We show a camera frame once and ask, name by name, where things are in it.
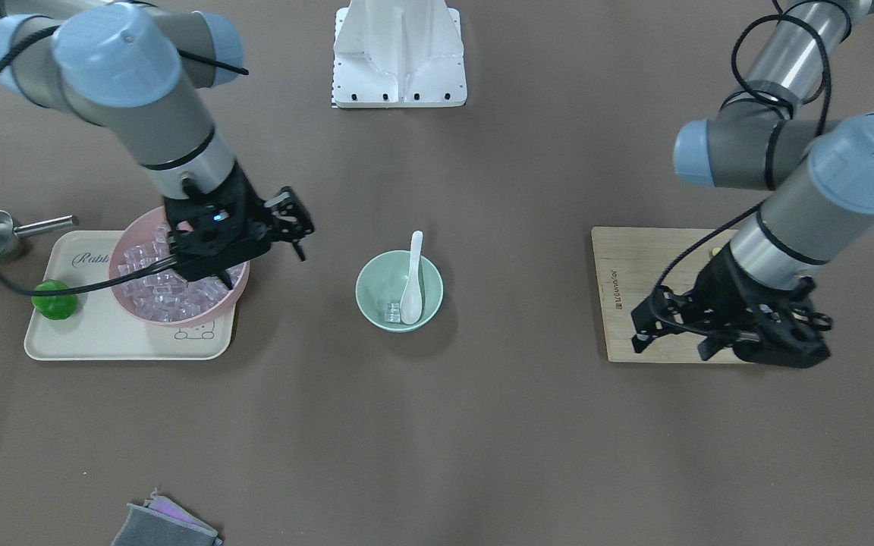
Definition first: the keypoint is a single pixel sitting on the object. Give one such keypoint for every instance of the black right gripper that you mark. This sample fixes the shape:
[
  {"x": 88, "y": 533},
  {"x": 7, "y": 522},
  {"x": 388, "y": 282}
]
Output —
[{"x": 249, "y": 199}]

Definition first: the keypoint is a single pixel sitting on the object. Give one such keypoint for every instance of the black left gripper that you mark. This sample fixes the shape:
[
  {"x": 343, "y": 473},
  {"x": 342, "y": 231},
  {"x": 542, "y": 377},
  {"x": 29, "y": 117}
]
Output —
[{"x": 727, "y": 287}]

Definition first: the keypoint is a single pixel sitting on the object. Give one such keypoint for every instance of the clear ice cube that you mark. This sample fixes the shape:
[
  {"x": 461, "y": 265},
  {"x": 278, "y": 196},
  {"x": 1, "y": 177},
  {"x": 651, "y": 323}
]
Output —
[{"x": 392, "y": 313}]

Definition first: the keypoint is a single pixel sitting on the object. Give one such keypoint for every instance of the white ceramic spoon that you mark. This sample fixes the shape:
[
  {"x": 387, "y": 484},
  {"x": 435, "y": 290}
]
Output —
[{"x": 411, "y": 301}]

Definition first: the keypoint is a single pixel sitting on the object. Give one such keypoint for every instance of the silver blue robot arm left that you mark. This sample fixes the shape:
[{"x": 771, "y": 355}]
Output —
[{"x": 773, "y": 133}]

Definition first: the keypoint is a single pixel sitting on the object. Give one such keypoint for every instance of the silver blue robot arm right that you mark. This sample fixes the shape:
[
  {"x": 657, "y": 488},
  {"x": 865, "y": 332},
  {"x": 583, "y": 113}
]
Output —
[{"x": 136, "y": 70}]

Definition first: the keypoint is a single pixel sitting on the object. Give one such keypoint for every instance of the pink bowl of ice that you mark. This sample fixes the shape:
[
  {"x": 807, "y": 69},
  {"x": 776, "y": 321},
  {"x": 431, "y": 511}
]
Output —
[{"x": 164, "y": 298}]

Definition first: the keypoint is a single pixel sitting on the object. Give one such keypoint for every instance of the mint green bowl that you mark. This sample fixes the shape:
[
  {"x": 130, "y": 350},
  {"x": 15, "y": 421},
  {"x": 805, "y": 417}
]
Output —
[{"x": 381, "y": 283}]

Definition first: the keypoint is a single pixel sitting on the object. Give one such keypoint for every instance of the bamboo cutting board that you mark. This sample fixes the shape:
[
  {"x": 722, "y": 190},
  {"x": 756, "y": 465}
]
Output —
[{"x": 628, "y": 262}]

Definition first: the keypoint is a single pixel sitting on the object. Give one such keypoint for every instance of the beige rabbit tray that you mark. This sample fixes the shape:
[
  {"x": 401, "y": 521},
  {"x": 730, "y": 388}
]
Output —
[{"x": 101, "y": 329}]

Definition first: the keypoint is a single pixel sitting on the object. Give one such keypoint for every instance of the green pepper toy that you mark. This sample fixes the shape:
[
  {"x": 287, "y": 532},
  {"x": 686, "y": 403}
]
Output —
[{"x": 55, "y": 307}]

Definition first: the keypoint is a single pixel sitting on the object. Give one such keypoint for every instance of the grey folded cloth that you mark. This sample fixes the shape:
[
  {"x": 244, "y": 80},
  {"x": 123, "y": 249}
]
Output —
[{"x": 159, "y": 520}]

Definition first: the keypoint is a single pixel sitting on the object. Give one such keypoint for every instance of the white camera stand column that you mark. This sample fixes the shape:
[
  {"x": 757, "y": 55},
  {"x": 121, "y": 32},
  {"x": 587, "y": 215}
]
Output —
[{"x": 398, "y": 54}]

